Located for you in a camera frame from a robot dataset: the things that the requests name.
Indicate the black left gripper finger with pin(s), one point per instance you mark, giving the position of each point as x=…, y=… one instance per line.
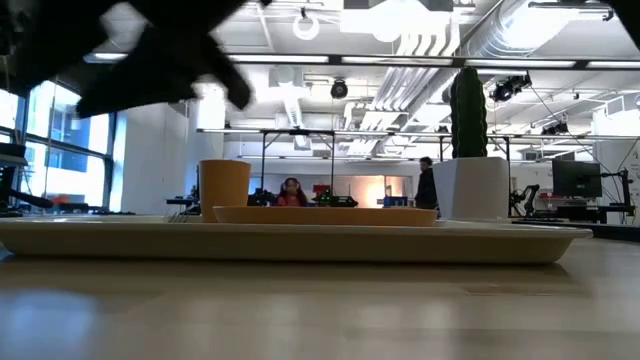
x=230, y=80
x=145, y=85

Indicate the orange plastic cup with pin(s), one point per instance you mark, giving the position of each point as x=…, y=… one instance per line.
x=225, y=185

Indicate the orange plastic plate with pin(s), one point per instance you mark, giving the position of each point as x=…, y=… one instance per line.
x=325, y=216

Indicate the beige plastic tray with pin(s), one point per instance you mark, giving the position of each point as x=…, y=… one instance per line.
x=300, y=245

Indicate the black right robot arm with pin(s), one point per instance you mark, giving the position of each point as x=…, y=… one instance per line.
x=630, y=10

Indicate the black background robot arm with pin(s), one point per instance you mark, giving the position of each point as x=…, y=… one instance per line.
x=525, y=197

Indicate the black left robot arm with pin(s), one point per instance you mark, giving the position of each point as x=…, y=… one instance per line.
x=45, y=45

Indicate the person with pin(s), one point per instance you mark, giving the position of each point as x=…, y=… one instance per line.
x=426, y=187
x=291, y=196

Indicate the green cactus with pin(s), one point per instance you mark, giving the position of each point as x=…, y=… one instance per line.
x=468, y=115

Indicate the white hexagonal plant pot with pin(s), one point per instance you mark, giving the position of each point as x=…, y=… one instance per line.
x=472, y=190

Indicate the black ceiling spotlights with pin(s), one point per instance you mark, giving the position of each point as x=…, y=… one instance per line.
x=507, y=90

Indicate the black computer monitor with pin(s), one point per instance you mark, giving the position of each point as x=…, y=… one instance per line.
x=577, y=179

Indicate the black background table frame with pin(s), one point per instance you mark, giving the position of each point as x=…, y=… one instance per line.
x=297, y=132

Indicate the black ceiling camera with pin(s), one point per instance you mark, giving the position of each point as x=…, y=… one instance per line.
x=339, y=90

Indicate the silver ventilation duct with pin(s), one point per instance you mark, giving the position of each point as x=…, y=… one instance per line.
x=505, y=35

